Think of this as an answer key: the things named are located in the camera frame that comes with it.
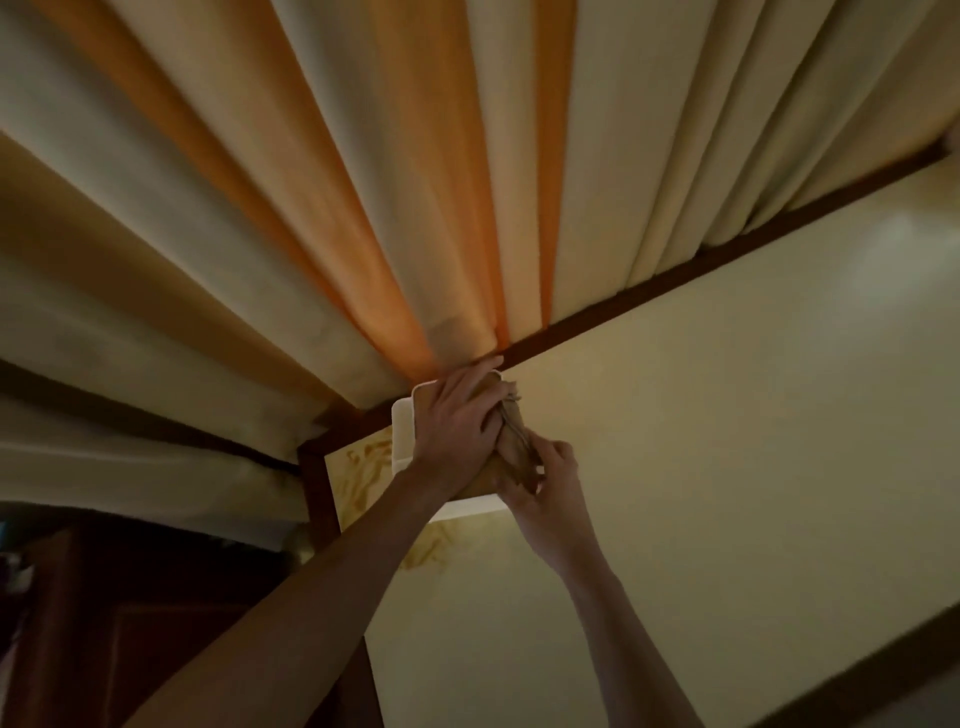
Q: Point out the person's right hand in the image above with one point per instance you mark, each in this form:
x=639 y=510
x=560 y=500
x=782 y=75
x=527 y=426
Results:
x=551 y=510

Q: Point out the person's left hand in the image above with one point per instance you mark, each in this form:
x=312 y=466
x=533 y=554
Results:
x=450 y=431

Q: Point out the person's right thumb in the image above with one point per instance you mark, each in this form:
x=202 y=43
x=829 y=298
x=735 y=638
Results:
x=511 y=486

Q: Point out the person's left little finger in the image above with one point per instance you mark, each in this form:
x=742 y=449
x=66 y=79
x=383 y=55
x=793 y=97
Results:
x=478 y=367

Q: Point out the brown cleaning cloth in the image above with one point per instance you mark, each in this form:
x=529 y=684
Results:
x=516 y=448

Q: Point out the person's left forearm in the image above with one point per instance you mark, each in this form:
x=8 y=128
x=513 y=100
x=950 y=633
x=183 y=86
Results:
x=300 y=622

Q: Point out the person's right forearm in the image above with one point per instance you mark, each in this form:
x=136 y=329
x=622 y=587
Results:
x=630 y=660

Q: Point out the cream and orange curtain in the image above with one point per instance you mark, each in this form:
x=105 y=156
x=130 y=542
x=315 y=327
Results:
x=300 y=187

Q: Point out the dark wooden door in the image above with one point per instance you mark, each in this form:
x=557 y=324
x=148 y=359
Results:
x=150 y=630

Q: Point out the dark wooden trim strip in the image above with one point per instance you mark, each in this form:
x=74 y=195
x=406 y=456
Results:
x=877 y=675

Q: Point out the white wall-mounted box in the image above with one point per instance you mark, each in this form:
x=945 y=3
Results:
x=405 y=435

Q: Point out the dark wooden window frame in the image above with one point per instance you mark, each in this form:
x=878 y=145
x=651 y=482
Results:
x=675 y=274

